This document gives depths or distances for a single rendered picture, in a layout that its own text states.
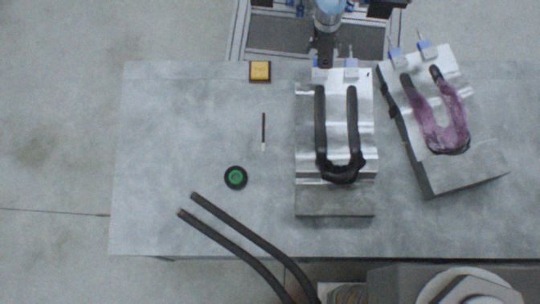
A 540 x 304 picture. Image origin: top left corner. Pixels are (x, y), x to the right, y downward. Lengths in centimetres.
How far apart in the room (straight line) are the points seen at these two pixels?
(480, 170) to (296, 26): 126
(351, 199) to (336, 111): 30
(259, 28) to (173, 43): 52
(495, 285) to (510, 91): 154
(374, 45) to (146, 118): 124
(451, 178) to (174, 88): 100
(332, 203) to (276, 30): 118
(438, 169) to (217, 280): 126
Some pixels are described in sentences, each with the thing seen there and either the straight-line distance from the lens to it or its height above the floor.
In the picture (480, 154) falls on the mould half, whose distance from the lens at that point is 181.
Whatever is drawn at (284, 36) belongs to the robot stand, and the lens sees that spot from 264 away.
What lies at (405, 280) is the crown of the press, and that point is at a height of 201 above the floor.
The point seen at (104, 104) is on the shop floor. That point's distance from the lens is 288.
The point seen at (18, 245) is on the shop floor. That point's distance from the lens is 287.
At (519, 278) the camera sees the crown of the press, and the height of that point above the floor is 201.
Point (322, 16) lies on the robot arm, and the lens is 145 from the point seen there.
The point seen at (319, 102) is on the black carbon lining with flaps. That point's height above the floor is 88.
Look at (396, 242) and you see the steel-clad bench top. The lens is 180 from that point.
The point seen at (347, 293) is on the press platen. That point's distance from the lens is 127.
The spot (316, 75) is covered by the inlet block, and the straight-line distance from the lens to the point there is 178.
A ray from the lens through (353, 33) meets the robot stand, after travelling 267.
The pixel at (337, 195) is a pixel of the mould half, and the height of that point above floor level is 86.
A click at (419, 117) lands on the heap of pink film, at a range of 179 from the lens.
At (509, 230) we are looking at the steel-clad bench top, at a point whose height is 80.
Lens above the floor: 255
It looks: 75 degrees down
